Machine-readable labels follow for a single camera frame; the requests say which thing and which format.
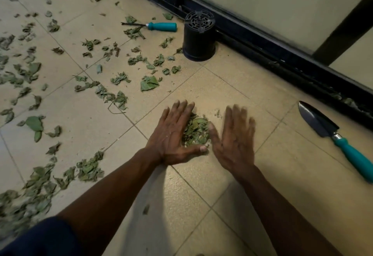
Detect person's left hand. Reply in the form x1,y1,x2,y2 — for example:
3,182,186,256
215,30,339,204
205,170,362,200
145,100,209,166

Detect person's right hand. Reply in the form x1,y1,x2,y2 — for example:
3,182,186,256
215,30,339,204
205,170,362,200
208,105,257,174

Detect pile of gathered green leaves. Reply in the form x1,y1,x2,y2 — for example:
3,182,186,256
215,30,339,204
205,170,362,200
182,113,212,148

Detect person's right forearm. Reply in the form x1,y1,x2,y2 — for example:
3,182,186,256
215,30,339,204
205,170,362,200
230,164,343,256

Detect person's left forearm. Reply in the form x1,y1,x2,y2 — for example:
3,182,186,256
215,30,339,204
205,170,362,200
57,147,172,256

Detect scattered green leaves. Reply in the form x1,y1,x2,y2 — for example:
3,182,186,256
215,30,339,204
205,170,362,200
0,0,184,236

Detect black plastic plant pot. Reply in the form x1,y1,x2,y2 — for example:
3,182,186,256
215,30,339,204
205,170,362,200
183,10,217,62

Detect frosted glass door panel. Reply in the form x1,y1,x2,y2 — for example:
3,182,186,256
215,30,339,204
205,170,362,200
329,32,373,84
178,0,373,55

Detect dark blue sleeve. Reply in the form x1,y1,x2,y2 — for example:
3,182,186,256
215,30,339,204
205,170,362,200
0,216,85,256

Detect teal-handled hand rake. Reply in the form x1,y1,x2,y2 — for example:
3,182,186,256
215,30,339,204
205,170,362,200
121,21,178,32

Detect black metal door frame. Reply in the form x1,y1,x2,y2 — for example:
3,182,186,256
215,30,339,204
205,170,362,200
102,0,373,131

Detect teal-handled garden trowel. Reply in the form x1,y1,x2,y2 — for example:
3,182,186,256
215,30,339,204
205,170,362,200
298,101,373,184

